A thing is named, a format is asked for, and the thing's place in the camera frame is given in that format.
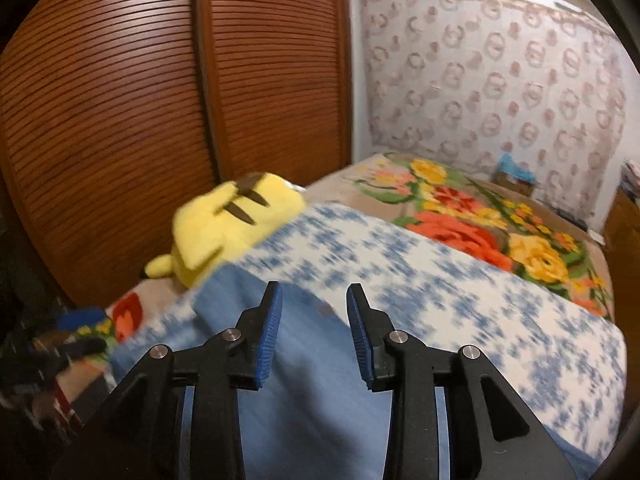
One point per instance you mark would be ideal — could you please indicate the white blue floral sheet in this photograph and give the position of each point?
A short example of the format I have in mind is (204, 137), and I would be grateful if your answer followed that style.
(450, 285)

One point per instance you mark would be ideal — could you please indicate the small brown box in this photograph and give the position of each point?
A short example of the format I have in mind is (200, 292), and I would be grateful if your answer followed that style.
(515, 185)

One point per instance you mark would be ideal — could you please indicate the wooden slatted wardrobe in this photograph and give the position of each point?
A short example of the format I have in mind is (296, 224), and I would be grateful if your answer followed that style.
(125, 110)

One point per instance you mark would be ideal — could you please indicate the blue denim pants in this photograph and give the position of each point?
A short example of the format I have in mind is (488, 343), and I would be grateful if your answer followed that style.
(305, 410)

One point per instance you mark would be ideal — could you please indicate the wooden sideboard cabinet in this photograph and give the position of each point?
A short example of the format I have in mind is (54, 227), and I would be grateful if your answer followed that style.
(622, 240)

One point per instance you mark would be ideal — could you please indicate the colourful flower blanket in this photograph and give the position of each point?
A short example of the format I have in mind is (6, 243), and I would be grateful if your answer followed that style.
(460, 225)

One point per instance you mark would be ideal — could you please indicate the yellow plush toy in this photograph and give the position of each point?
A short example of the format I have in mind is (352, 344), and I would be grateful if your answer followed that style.
(225, 230)

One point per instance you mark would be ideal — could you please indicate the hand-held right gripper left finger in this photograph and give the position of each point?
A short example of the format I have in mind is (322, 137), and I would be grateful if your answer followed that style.
(267, 340)

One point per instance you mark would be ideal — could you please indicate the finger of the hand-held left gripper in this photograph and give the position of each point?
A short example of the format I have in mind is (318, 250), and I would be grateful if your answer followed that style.
(82, 317)
(85, 346)

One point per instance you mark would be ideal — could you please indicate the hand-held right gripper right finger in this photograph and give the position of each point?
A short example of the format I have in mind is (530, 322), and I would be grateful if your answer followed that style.
(357, 340)

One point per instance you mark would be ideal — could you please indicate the white power strip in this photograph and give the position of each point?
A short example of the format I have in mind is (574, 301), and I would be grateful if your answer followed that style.
(595, 235)

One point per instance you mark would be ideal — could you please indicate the blue cloth bundle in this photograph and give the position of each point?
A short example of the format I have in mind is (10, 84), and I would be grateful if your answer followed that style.
(512, 166)

